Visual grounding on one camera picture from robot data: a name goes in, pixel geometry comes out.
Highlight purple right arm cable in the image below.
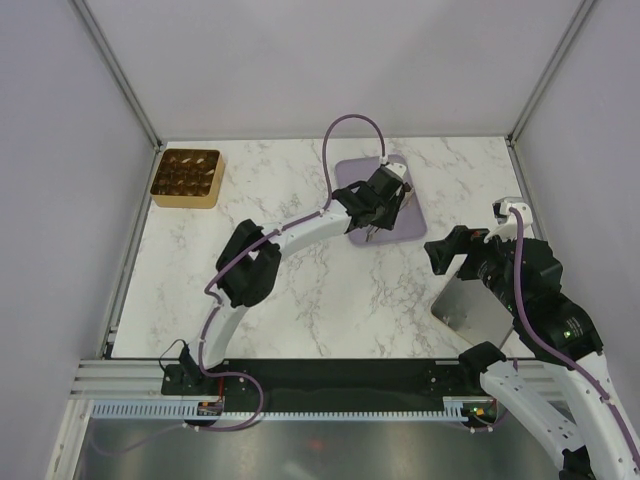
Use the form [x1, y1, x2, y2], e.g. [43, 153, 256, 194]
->
[508, 207, 639, 451]

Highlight aluminium frame rail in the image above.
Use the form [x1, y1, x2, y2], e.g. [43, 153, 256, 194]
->
[69, 357, 171, 399]

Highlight left aluminium corner post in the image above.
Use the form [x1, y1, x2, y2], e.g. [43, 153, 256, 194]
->
[69, 0, 165, 150]

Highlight steel slotted tongs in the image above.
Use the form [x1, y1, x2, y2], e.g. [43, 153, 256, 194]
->
[365, 183, 414, 243]

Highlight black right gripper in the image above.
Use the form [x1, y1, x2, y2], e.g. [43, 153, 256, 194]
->
[424, 223, 527, 315]

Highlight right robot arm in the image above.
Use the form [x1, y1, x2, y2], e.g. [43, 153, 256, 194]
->
[424, 225, 639, 479]

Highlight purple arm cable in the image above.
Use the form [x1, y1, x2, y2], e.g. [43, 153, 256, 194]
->
[508, 207, 639, 451]
[203, 114, 387, 431]

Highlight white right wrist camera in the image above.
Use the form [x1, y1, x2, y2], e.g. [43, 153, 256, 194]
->
[484, 197, 533, 244]

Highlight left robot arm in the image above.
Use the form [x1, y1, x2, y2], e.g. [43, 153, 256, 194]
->
[179, 162, 409, 394]

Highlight white slotted cable duct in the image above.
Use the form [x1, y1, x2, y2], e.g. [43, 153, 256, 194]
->
[90, 399, 467, 422]

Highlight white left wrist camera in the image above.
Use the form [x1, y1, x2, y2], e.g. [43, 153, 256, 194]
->
[380, 157, 407, 180]

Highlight steel tray lid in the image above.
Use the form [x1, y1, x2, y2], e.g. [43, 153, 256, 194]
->
[431, 276, 512, 347]

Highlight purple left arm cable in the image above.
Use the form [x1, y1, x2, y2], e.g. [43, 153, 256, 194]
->
[203, 114, 387, 431]

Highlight lilac plastic tray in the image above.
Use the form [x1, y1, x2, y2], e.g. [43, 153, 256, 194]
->
[334, 157, 427, 247]

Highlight gold chocolate box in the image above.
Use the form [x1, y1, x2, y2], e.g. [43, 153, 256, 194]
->
[150, 148, 226, 209]

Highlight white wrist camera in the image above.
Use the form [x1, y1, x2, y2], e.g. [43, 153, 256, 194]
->
[380, 157, 407, 180]
[484, 197, 533, 244]

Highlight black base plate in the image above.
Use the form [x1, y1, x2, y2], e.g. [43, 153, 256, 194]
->
[159, 357, 501, 414]

